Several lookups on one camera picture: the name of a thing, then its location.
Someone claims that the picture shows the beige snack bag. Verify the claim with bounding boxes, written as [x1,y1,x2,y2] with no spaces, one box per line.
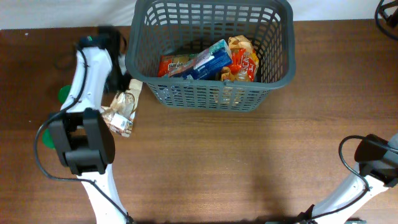
[100,79,143,138]

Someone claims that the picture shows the green lid jar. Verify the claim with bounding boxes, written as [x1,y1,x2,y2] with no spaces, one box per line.
[42,129,55,149]
[58,85,72,104]

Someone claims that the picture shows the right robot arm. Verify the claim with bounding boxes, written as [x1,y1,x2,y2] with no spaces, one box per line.
[294,134,397,224]

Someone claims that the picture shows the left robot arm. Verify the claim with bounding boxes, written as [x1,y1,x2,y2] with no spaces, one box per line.
[41,26,134,223]

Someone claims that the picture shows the orange pasta packet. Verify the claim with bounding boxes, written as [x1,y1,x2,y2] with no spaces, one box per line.
[157,54,197,77]

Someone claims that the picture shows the tan orange snack bag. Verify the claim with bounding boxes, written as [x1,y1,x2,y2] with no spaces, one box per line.
[220,35,259,82]

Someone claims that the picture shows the grey plastic shopping basket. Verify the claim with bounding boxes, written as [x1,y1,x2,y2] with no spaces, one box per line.
[126,0,296,111]

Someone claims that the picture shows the blue white carton box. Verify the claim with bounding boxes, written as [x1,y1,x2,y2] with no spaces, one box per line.
[165,39,232,80]

